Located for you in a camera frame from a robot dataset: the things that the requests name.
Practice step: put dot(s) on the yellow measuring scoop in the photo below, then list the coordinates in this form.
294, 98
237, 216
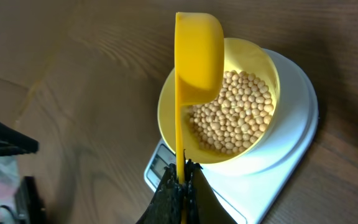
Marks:
199, 63

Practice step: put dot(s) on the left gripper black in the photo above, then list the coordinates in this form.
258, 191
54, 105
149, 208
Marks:
28, 206

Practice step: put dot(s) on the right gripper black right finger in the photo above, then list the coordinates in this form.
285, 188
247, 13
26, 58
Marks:
200, 205

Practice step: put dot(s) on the white digital kitchen scale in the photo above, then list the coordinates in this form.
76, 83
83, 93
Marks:
247, 186

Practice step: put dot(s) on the yellow plastic bowl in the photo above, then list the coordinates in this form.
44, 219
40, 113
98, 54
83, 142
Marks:
239, 55

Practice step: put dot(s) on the soybeans in yellow bowl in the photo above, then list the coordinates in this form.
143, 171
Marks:
237, 117

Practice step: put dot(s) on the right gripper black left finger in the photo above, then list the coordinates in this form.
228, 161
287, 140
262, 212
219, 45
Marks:
165, 206

